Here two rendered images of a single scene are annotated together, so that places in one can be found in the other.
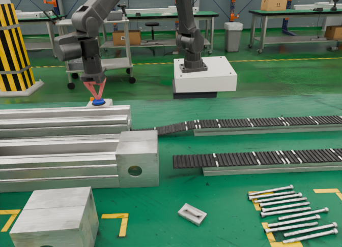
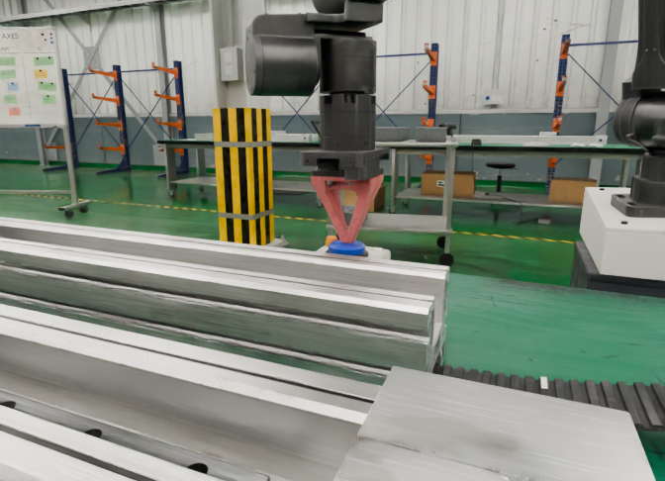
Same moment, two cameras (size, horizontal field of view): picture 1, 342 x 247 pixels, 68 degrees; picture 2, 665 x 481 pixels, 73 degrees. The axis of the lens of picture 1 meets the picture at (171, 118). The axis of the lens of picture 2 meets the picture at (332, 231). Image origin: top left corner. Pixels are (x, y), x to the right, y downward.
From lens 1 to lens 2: 43 cm
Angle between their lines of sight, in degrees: 26
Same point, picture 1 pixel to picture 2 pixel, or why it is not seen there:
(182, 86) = (627, 254)
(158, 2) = (517, 129)
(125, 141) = (408, 440)
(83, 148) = (187, 407)
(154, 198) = not seen: outside the picture
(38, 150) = (32, 365)
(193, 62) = not seen: outside the picture
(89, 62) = (338, 112)
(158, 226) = not seen: outside the picture
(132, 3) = (467, 130)
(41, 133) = (133, 308)
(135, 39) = (463, 187)
